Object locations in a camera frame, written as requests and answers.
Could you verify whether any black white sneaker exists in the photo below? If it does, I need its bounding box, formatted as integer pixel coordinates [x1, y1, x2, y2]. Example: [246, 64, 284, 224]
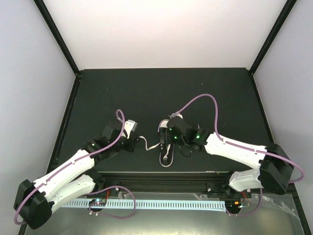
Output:
[157, 119, 175, 168]

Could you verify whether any white shoelace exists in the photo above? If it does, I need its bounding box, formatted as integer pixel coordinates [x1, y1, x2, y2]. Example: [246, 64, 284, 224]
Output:
[138, 136, 160, 151]

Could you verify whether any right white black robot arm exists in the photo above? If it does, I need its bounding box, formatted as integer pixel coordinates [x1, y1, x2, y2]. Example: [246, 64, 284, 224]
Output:
[157, 116, 294, 197]

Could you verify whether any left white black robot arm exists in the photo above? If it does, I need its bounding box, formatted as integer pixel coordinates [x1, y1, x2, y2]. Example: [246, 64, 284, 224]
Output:
[14, 120, 138, 230]

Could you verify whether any black table mat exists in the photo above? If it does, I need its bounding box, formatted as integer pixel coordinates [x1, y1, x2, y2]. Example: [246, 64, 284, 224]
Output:
[52, 68, 273, 172]

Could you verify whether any left controller board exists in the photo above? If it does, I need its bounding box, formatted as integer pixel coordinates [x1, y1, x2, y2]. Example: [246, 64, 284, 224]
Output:
[89, 198, 107, 206]

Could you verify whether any controller board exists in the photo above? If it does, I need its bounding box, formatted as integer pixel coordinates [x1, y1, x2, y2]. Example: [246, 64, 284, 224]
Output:
[89, 198, 107, 206]
[225, 201, 245, 208]

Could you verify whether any right controller board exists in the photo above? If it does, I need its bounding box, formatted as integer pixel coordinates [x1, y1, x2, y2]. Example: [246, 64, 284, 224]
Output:
[225, 201, 245, 208]

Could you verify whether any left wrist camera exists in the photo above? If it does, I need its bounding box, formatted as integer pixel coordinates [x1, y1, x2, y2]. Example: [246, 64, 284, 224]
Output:
[124, 119, 138, 132]

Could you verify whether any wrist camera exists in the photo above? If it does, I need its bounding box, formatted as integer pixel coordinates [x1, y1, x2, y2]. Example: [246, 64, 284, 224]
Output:
[124, 119, 138, 132]
[169, 111, 183, 119]

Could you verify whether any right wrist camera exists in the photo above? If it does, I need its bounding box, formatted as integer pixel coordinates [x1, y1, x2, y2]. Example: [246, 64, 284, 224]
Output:
[169, 111, 183, 119]

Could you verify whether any black aluminium rail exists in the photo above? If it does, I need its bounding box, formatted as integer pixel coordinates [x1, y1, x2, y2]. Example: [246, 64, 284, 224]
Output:
[100, 172, 227, 193]

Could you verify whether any white slotted cable duct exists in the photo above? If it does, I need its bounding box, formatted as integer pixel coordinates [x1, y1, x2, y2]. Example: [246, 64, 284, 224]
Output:
[62, 198, 226, 212]

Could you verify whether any black left frame post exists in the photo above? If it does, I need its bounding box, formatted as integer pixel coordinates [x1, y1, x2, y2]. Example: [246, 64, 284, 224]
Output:
[33, 0, 80, 75]

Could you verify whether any black frame post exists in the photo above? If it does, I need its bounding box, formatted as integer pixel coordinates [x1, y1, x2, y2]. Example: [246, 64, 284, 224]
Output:
[249, 0, 297, 76]
[33, 0, 80, 75]

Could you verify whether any black right frame post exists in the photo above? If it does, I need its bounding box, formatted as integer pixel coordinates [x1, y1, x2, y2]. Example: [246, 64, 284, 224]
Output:
[249, 0, 297, 76]

